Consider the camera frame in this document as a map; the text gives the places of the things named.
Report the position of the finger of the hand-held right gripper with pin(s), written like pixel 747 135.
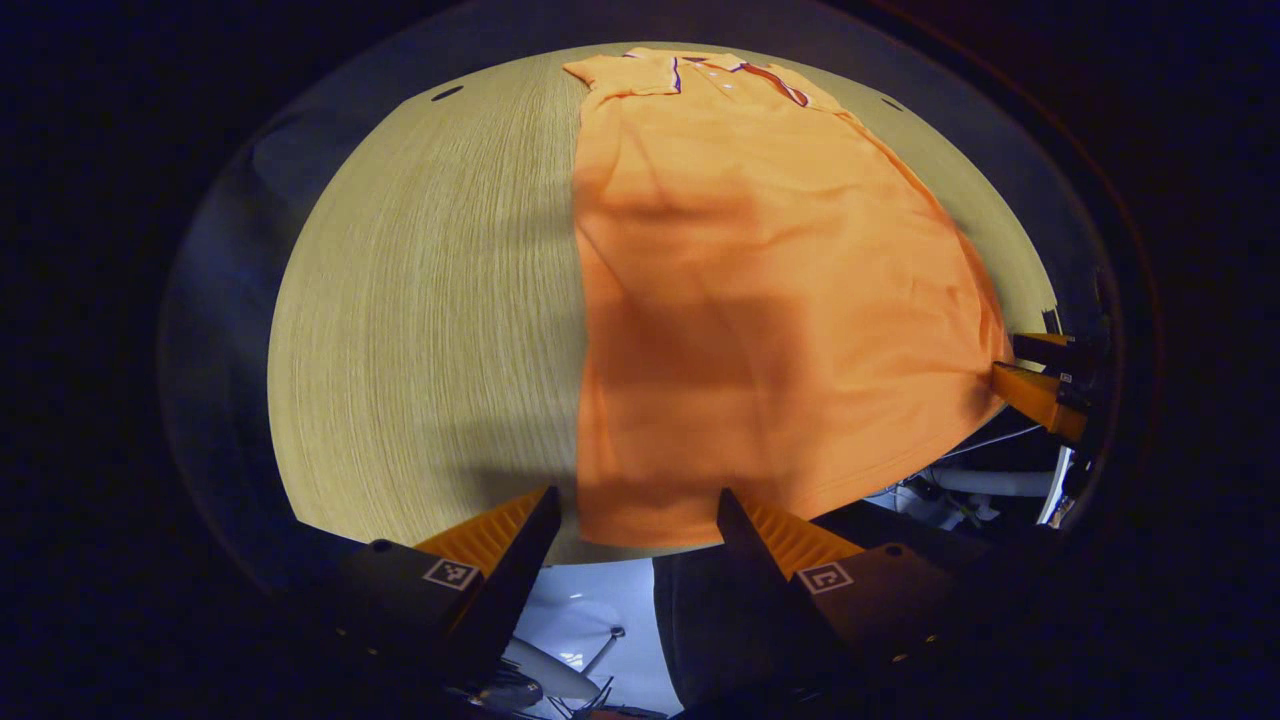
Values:
pixel 1050 348
pixel 1040 398

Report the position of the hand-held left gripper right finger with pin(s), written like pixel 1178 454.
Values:
pixel 760 580

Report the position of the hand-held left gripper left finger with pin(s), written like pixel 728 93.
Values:
pixel 515 590

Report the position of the orange T-shirt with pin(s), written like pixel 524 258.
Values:
pixel 760 300

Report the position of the dark cloth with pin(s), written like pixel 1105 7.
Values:
pixel 700 620

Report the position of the metal chair base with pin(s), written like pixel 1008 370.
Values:
pixel 550 672

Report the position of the white tube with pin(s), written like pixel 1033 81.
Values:
pixel 990 483

